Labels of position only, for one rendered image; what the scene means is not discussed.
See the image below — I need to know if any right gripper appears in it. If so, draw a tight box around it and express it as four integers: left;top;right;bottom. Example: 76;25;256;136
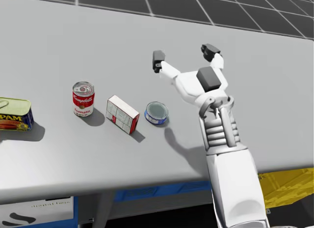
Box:
152;43;229;103

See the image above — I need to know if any blue flat can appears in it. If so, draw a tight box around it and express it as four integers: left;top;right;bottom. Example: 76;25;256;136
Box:
144;101;169;125

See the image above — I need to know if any red and white can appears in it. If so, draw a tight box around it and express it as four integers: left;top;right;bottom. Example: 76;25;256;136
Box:
72;81;95;117

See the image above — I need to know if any green and blue rectangular can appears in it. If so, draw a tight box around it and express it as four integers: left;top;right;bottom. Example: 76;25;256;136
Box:
0;97;34;132

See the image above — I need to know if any red and white carton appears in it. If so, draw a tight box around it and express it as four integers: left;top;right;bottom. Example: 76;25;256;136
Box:
105;94;140;135

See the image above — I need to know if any blue box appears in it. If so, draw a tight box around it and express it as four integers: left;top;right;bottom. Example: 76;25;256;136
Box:
114;180;212;202

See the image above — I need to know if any yellow box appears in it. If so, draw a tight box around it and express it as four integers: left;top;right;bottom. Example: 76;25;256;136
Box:
257;167;314;209

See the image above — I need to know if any white box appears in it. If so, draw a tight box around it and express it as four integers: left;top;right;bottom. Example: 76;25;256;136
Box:
0;196;74;227

